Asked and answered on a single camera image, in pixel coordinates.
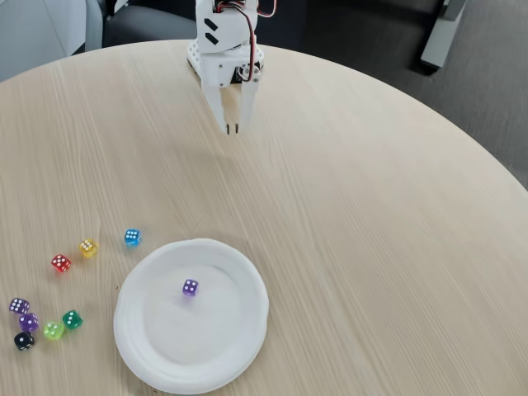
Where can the purple translucent dice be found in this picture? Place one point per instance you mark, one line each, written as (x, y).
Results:
(19, 305)
(190, 287)
(29, 322)

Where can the blue translucent dice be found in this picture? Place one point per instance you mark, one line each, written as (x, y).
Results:
(132, 237)

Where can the yellow translucent dice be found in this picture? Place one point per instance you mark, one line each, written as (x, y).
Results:
(88, 248)

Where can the red translucent dice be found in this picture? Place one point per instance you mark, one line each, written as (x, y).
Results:
(61, 263)

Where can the white paper plate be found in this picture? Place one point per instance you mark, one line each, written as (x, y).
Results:
(189, 330)

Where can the dark green translucent dice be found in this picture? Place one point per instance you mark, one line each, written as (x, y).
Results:
(72, 319)

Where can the light green translucent dice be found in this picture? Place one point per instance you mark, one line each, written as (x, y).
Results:
(53, 331)

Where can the black dice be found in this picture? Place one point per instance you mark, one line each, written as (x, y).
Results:
(24, 340)

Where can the black office chair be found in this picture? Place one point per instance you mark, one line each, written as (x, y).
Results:
(144, 24)

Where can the grey desk leg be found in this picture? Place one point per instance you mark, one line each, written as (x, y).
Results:
(439, 37)

